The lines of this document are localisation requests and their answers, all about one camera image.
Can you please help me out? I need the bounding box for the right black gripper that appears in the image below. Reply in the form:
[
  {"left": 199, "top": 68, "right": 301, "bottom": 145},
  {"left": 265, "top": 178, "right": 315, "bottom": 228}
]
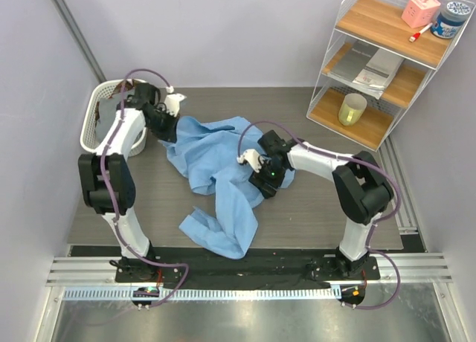
[{"left": 250, "top": 157, "right": 288, "bottom": 199}]

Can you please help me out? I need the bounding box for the light blue long sleeve shirt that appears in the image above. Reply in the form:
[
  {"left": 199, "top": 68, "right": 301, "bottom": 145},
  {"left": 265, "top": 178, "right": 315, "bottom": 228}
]
[{"left": 158, "top": 114, "right": 297, "bottom": 261}]

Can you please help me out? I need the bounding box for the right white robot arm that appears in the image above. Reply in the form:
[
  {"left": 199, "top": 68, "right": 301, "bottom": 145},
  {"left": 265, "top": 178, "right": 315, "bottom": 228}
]
[{"left": 237, "top": 130, "right": 394, "bottom": 279}]

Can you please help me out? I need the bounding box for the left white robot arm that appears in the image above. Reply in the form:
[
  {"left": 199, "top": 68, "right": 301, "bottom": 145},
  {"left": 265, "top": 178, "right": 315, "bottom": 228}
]
[{"left": 78, "top": 80, "right": 185, "bottom": 282}]

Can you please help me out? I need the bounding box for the brown patterned garment in basket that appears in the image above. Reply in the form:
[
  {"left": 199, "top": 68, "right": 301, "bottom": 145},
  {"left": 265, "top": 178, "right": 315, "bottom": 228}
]
[{"left": 109, "top": 79, "right": 145, "bottom": 98}]

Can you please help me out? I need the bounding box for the grey shirt in basket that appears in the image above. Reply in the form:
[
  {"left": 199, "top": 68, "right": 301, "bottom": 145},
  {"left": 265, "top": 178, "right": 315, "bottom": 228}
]
[{"left": 95, "top": 95, "right": 120, "bottom": 142}]

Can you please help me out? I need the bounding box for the white laundry basket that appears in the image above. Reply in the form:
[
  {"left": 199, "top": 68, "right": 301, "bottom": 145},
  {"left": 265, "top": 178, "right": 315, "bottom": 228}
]
[{"left": 80, "top": 79, "right": 152, "bottom": 156}]

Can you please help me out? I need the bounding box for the yellow translucent cup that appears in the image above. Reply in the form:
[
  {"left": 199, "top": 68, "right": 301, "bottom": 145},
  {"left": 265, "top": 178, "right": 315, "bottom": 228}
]
[{"left": 338, "top": 93, "right": 367, "bottom": 126}]

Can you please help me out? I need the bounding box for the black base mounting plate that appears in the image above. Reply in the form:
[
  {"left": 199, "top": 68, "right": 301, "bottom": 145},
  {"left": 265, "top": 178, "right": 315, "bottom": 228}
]
[{"left": 69, "top": 245, "right": 381, "bottom": 291}]

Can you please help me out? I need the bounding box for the grey booklet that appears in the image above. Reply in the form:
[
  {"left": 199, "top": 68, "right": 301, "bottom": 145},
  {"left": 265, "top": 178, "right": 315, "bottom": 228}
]
[{"left": 327, "top": 41, "right": 403, "bottom": 99}]

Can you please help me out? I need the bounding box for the red white marker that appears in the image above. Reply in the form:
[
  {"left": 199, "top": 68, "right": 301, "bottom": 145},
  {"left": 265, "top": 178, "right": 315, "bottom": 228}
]
[{"left": 408, "top": 22, "right": 433, "bottom": 43}]

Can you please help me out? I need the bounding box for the pink cube power strip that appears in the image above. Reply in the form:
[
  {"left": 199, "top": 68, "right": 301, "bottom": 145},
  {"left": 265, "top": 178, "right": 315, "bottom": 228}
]
[{"left": 401, "top": 0, "right": 441, "bottom": 28}]

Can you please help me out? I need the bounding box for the blue white jar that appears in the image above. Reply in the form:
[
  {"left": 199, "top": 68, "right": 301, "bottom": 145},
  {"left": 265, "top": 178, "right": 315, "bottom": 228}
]
[{"left": 430, "top": 1, "right": 472, "bottom": 39}]

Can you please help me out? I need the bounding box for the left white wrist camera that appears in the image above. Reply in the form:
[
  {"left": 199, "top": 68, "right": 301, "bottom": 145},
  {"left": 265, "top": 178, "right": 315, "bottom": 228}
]
[{"left": 164, "top": 93, "right": 187, "bottom": 117}]

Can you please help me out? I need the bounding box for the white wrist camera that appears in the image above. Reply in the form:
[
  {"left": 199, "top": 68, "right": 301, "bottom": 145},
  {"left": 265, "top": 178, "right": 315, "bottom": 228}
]
[
  {"left": 237, "top": 149, "right": 264, "bottom": 173},
  {"left": 164, "top": 93, "right": 187, "bottom": 117}
]

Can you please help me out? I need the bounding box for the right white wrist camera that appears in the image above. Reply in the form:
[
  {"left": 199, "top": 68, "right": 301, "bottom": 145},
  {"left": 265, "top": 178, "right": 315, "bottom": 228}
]
[{"left": 237, "top": 149, "right": 264, "bottom": 173}]

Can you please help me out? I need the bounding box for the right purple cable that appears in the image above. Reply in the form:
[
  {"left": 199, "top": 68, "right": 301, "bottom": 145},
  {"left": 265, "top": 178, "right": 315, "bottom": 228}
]
[{"left": 237, "top": 120, "right": 403, "bottom": 312}]

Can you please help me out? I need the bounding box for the white wire wooden shelf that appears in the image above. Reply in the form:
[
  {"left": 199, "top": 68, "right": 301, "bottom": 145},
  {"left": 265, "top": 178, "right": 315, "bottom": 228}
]
[{"left": 306, "top": 0, "right": 475, "bottom": 150}]

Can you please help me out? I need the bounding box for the white slotted cable duct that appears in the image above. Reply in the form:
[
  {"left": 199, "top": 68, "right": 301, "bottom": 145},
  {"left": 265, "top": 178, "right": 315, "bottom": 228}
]
[{"left": 63, "top": 285, "right": 341, "bottom": 302}]

